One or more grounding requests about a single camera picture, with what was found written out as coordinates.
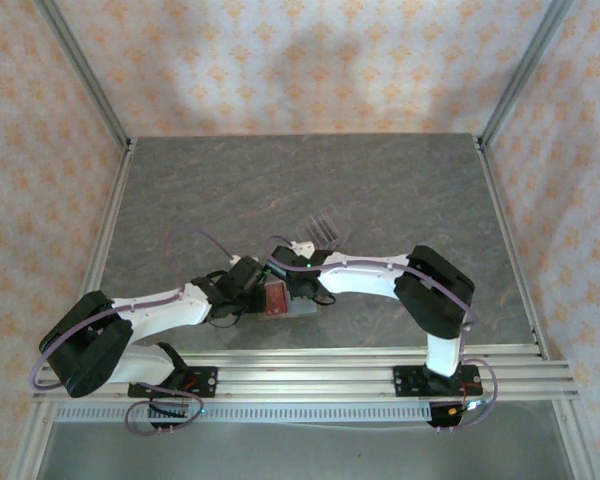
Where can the red credit card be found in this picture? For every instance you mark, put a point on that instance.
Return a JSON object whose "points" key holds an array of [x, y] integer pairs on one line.
{"points": [[276, 300]]}

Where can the aluminium table edge rail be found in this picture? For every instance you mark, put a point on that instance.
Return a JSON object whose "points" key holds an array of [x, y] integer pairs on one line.
{"points": [[330, 352]]}

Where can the aluminium frame post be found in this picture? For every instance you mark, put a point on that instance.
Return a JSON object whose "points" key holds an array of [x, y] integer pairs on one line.
{"points": [[524, 70], [85, 70]]}

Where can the clear acrylic card stand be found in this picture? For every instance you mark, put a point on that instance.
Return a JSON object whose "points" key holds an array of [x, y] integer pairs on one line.
{"points": [[325, 230]]}

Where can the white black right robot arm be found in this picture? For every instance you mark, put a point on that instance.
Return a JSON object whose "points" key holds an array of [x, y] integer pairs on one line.
{"points": [[365, 280]]}

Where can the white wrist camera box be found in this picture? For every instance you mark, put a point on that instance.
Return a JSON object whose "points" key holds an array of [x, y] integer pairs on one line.
{"points": [[302, 246], [234, 259]]}

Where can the aluminium table side rail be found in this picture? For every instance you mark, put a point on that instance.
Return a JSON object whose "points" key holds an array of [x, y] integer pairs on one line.
{"points": [[505, 225], [112, 210]]}

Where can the aluminium frame bar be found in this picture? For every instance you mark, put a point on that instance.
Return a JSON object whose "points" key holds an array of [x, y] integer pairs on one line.
{"points": [[575, 445], [32, 445]]}

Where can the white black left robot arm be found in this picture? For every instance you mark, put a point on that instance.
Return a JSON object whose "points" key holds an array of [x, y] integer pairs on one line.
{"points": [[160, 312]]}

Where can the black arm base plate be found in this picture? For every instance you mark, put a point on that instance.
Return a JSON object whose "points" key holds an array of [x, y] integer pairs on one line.
{"points": [[207, 382], [405, 382]]}

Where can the grey card holder wallet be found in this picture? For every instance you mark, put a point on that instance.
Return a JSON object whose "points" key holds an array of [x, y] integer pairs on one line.
{"points": [[302, 307]]}

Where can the black electronics module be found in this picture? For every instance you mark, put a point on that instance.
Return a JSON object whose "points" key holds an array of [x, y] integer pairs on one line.
{"points": [[442, 415], [167, 412]]}

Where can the grey metal sheet panel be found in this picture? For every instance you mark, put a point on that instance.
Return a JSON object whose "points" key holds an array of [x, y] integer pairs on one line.
{"points": [[305, 452]]}

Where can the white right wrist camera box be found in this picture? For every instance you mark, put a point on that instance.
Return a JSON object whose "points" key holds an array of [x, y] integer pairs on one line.
{"points": [[302, 246]]}

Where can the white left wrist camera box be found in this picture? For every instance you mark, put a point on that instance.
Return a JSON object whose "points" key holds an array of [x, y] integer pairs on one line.
{"points": [[234, 259]]}

